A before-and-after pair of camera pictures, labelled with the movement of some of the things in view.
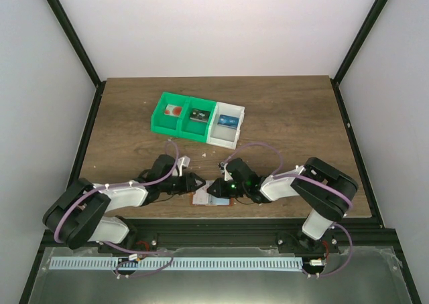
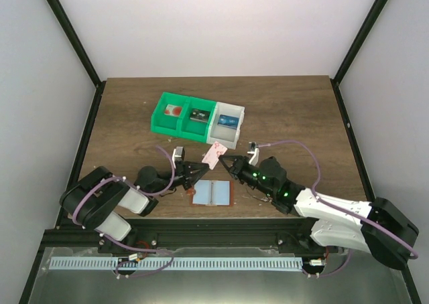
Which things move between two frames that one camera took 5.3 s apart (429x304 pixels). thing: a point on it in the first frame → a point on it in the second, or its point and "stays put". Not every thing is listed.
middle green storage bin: [196, 118] stays put
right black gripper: [218, 185] → [238, 167]
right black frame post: [359, 42] stays put
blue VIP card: [228, 121] stays put
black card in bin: [200, 115] stays put
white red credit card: [200, 197] → [212, 155]
